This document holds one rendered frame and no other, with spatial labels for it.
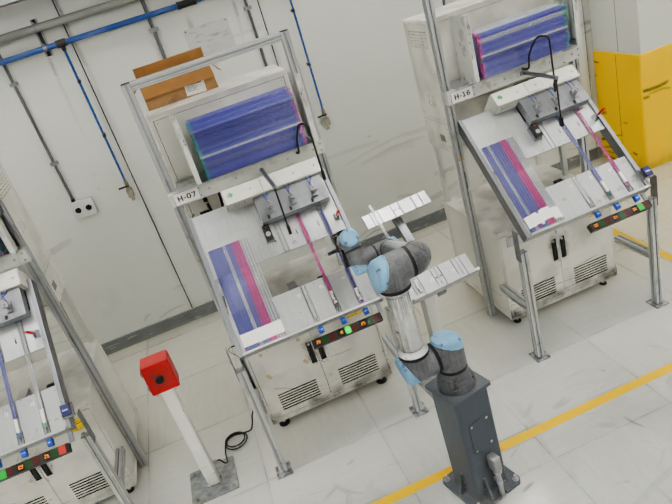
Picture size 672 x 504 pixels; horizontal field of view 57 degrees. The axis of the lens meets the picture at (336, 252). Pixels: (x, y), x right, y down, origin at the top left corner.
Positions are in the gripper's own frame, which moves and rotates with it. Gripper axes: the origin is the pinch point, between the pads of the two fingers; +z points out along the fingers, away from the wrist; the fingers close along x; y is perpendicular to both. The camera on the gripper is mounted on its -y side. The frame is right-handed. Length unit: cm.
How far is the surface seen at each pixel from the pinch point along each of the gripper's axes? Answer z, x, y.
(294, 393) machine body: 52, 43, -59
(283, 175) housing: 10.3, 10.5, 43.7
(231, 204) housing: 10, 38, 39
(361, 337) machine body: 44, 0, -44
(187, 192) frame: 12, 55, 52
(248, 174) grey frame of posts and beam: 13, 26, 51
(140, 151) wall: 144, 80, 119
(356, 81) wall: 146, -80, 116
